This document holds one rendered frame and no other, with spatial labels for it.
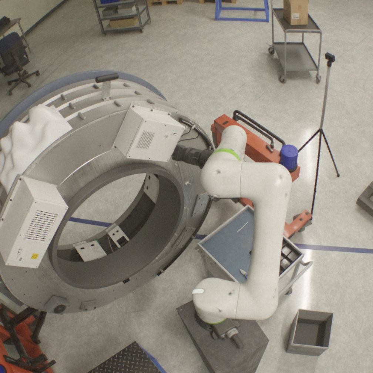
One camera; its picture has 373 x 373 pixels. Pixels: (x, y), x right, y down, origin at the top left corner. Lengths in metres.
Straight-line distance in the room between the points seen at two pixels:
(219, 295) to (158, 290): 1.83
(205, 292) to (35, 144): 0.87
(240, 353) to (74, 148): 1.04
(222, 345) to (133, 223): 1.38
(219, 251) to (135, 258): 0.53
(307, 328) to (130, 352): 1.39
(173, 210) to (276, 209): 1.12
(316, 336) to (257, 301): 1.71
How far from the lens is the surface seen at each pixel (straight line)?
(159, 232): 2.20
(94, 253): 2.34
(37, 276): 1.87
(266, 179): 1.04
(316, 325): 2.84
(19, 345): 2.49
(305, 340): 2.79
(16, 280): 1.84
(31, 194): 1.33
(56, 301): 2.02
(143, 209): 2.47
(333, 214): 3.35
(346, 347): 2.86
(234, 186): 1.05
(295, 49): 5.29
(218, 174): 1.05
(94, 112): 1.52
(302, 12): 4.63
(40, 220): 1.38
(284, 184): 1.05
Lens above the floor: 2.67
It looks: 51 degrees down
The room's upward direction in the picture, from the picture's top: 12 degrees counter-clockwise
